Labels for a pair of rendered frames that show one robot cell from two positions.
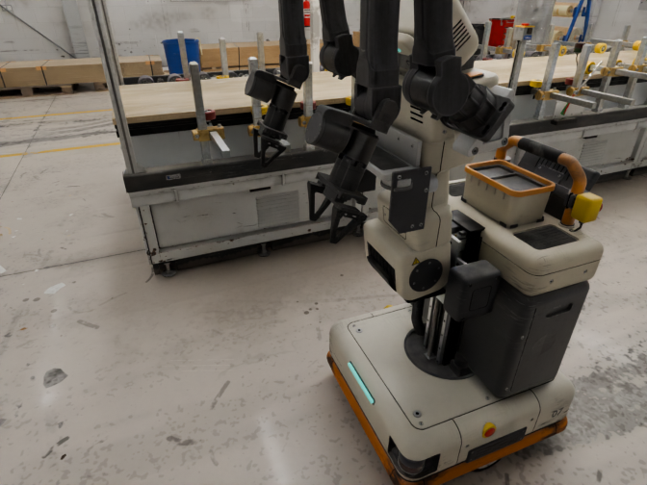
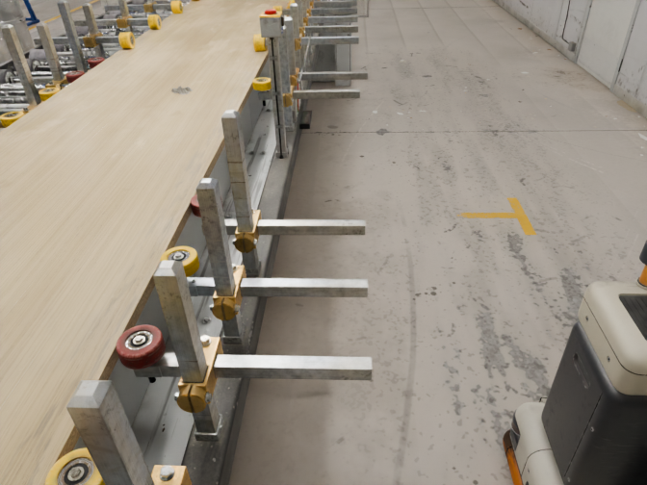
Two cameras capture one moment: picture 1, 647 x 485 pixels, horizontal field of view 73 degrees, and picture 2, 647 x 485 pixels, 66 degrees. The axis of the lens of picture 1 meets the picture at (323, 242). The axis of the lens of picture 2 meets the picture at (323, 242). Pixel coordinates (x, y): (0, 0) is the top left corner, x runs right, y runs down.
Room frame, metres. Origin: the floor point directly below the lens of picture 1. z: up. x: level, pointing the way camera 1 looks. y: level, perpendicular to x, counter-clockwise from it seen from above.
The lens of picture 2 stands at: (1.64, 0.50, 1.55)
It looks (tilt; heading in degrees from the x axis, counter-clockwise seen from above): 35 degrees down; 296
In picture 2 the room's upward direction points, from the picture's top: 2 degrees counter-clockwise
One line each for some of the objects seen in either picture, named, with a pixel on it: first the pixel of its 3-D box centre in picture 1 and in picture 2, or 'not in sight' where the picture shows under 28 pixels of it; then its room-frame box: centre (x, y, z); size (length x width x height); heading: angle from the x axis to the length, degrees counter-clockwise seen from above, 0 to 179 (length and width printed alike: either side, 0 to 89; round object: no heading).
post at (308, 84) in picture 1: (308, 114); (194, 372); (2.11, 0.07, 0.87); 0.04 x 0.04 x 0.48; 23
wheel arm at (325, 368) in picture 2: not in sight; (252, 367); (2.04, 0.00, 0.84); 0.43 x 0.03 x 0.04; 23
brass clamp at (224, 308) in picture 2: not in sight; (229, 292); (2.21, -0.18, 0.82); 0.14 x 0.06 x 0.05; 113
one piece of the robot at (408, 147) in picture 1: (386, 171); not in sight; (1.04, -0.16, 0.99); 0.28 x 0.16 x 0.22; 22
